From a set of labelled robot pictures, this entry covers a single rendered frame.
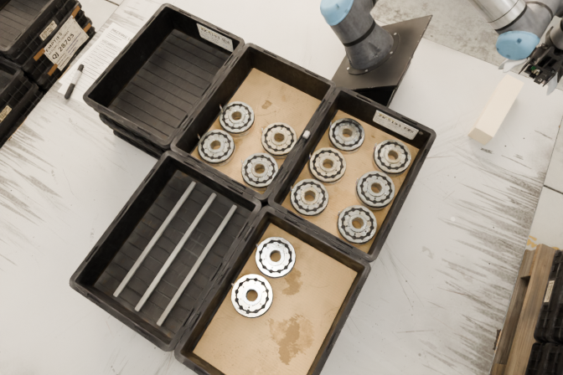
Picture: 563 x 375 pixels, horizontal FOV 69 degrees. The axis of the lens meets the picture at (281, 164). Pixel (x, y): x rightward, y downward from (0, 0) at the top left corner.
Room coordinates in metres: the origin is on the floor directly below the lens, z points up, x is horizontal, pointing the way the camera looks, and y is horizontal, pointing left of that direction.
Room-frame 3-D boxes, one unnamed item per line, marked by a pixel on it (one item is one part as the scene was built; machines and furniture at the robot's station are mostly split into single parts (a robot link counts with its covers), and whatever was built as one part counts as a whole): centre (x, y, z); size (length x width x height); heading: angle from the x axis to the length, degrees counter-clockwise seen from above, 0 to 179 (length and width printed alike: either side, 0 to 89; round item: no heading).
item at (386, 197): (0.35, -0.25, 0.86); 0.10 x 0.10 x 0.01
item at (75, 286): (0.20, 0.28, 0.92); 0.40 x 0.30 x 0.02; 149
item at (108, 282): (0.20, 0.28, 0.87); 0.40 x 0.30 x 0.11; 149
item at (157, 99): (0.70, 0.32, 0.87); 0.40 x 0.30 x 0.11; 149
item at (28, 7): (1.27, 1.10, 0.37); 0.40 x 0.30 x 0.45; 152
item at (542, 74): (0.63, -0.69, 1.04); 0.09 x 0.08 x 0.12; 143
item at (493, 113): (0.65, -0.70, 0.73); 0.24 x 0.06 x 0.06; 143
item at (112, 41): (0.88, 0.60, 0.70); 0.33 x 0.23 x 0.01; 152
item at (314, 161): (0.42, -0.13, 0.86); 0.10 x 0.10 x 0.01
